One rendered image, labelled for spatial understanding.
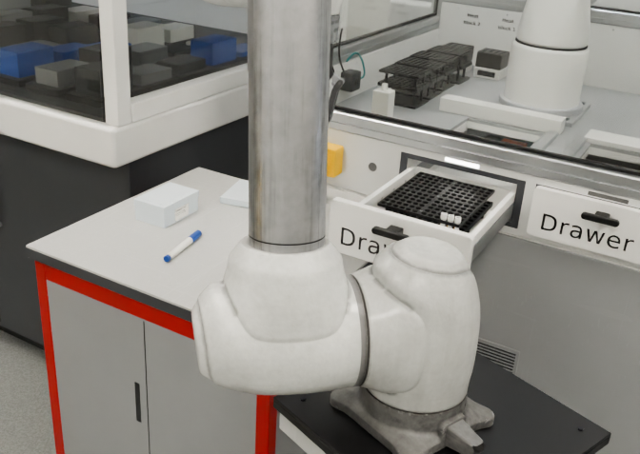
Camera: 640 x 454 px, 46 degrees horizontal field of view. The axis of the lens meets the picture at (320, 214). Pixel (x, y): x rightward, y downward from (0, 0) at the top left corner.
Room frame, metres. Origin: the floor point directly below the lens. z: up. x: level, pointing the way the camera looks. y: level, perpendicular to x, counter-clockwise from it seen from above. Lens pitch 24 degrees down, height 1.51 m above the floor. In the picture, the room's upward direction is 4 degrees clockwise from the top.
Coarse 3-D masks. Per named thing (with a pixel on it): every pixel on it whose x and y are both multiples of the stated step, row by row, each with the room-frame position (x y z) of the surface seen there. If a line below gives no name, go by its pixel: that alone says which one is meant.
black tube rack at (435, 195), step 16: (416, 176) 1.57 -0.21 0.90; (432, 176) 1.59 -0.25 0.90; (400, 192) 1.47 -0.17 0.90; (416, 192) 1.48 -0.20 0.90; (432, 192) 1.49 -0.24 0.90; (448, 192) 1.50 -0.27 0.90; (464, 192) 1.50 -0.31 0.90; (480, 192) 1.50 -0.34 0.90; (416, 208) 1.40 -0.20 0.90; (432, 208) 1.40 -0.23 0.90; (448, 208) 1.41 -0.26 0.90; (464, 208) 1.42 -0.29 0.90; (480, 208) 1.48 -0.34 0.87; (464, 224) 1.40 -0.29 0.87
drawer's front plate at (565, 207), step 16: (544, 192) 1.48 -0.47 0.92; (560, 192) 1.46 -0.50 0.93; (544, 208) 1.47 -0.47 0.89; (560, 208) 1.46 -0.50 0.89; (576, 208) 1.44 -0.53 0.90; (592, 208) 1.43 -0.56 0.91; (608, 208) 1.41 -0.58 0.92; (624, 208) 1.40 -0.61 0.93; (528, 224) 1.49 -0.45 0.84; (544, 224) 1.47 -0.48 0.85; (560, 224) 1.45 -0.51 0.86; (576, 224) 1.44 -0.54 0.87; (592, 224) 1.42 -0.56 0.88; (624, 224) 1.40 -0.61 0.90; (560, 240) 1.45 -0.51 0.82; (576, 240) 1.44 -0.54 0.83; (592, 240) 1.42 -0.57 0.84; (624, 240) 1.39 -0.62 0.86; (624, 256) 1.39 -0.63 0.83
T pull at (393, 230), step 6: (372, 228) 1.27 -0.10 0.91; (378, 228) 1.26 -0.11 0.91; (384, 228) 1.27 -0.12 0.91; (390, 228) 1.27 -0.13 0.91; (396, 228) 1.27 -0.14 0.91; (402, 228) 1.27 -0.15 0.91; (378, 234) 1.26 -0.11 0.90; (384, 234) 1.26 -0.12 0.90; (390, 234) 1.25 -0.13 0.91; (396, 234) 1.25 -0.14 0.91; (402, 234) 1.25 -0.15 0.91; (396, 240) 1.25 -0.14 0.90
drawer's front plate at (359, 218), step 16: (336, 208) 1.35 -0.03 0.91; (352, 208) 1.33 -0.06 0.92; (368, 208) 1.32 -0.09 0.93; (336, 224) 1.35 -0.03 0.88; (352, 224) 1.33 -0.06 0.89; (368, 224) 1.31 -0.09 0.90; (384, 224) 1.30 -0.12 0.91; (400, 224) 1.28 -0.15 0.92; (416, 224) 1.27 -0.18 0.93; (432, 224) 1.27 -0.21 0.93; (336, 240) 1.34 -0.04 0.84; (368, 240) 1.31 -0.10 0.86; (384, 240) 1.30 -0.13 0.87; (448, 240) 1.24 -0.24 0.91; (464, 240) 1.22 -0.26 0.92; (352, 256) 1.33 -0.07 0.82; (368, 256) 1.31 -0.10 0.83; (464, 256) 1.22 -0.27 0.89
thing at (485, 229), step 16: (400, 176) 1.58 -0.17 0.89; (448, 176) 1.61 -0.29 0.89; (384, 192) 1.50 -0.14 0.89; (496, 192) 1.56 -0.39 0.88; (512, 192) 1.53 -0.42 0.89; (384, 208) 1.51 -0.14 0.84; (496, 208) 1.44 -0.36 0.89; (512, 208) 1.52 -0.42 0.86; (480, 224) 1.35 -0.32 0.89; (496, 224) 1.42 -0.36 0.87; (480, 240) 1.33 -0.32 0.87
